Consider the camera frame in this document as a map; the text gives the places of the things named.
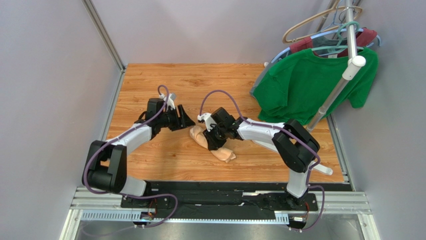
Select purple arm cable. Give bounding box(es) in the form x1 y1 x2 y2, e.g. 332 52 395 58
198 89 326 233
82 84 179 229

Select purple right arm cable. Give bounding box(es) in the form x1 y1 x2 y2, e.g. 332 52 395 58
198 89 326 233

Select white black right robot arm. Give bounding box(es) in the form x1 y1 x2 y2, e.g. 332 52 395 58
197 107 320 199

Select beige cloth napkin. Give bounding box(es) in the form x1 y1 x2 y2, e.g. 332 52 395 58
189 125 237 163

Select aluminium frame rail left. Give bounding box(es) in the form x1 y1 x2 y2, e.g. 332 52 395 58
81 0 126 73

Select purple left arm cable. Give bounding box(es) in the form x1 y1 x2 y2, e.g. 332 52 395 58
82 84 179 229

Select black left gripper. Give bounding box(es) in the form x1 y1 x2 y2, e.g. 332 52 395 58
158 104 196 132

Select aluminium front rail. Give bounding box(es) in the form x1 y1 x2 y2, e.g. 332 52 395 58
60 181 380 240

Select green t-shirt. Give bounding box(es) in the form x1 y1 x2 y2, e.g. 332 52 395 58
254 48 379 125

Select light blue hanger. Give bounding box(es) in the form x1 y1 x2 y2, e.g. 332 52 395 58
263 27 383 72

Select teal plastic hanger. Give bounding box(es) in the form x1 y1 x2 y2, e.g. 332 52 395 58
310 21 363 58

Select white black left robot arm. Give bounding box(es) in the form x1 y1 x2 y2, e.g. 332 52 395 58
82 97 195 197

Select silver white clothes rack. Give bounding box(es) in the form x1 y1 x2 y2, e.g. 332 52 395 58
251 0 367 176

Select red garment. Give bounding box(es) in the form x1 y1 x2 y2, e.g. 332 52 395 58
280 27 379 60

